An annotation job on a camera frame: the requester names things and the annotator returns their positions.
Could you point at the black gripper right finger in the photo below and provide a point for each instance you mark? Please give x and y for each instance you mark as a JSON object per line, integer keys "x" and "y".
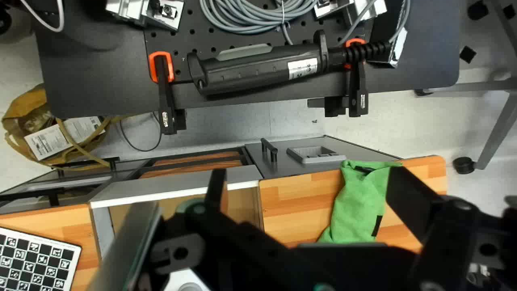
{"x": 443, "y": 225}

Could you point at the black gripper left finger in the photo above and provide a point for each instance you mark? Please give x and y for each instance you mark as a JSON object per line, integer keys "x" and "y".
{"x": 250, "y": 259}

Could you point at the white sink basin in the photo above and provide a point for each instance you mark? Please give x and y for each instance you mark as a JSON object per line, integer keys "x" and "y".
{"x": 155, "y": 248}

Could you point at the green cloth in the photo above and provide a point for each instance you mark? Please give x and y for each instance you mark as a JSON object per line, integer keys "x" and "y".
{"x": 359, "y": 204}

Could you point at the orange black clamp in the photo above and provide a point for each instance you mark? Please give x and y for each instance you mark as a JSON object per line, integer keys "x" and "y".
{"x": 354, "y": 100}
{"x": 163, "y": 75}

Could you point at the checkerboard calibration board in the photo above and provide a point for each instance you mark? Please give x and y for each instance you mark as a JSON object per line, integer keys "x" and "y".
{"x": 31, "y": 262}

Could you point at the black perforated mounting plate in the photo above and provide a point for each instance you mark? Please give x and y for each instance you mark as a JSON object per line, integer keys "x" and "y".
{"x": 210, "y": 26}

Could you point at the yellow tote bag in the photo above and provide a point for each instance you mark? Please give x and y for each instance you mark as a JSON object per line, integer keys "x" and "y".
{"x": 36, "y": 133}

